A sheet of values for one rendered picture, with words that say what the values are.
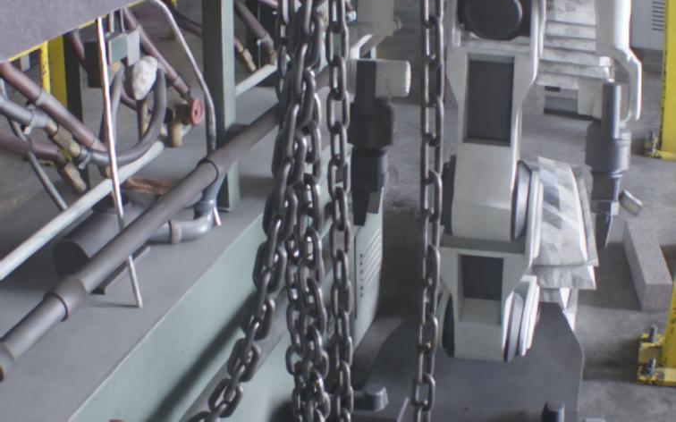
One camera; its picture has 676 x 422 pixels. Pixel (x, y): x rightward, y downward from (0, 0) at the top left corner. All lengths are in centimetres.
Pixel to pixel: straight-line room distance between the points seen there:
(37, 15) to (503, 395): 125
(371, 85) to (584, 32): 253
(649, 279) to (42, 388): 182
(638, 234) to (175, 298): 178
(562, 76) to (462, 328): 246
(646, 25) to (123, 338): 448
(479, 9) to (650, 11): 383
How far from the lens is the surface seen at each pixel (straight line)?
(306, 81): 53
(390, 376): 195
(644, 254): 272
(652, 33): 542
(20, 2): 104
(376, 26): 166
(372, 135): 167
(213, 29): 155
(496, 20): 161
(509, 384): 193
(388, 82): 166
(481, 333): 183
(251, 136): 156
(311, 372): 65
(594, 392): 222
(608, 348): 240
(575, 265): 243
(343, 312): 69
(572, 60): 410
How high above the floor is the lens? 125
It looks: 23 degrees down
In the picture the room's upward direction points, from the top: 1 degrees counter-clockwise
